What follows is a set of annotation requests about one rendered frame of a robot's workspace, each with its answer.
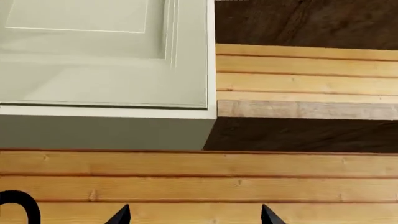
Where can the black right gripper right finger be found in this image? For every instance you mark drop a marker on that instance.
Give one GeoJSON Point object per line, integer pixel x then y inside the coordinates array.
{"type": "Point", "coordinates": [270, 217]}

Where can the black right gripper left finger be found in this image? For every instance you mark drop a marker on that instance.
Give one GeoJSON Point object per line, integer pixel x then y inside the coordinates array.
{"type": "Point", "coordinates": [122, 217]}

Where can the sage green cabinet door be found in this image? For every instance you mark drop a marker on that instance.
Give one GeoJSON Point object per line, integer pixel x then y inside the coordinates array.
{"type": "Point", "coordinates": [102, 53]}

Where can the light wooden wall shelf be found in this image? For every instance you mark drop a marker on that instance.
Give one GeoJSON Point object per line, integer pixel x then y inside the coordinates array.
{"type": "Point", "coordinates": [306, 81]}

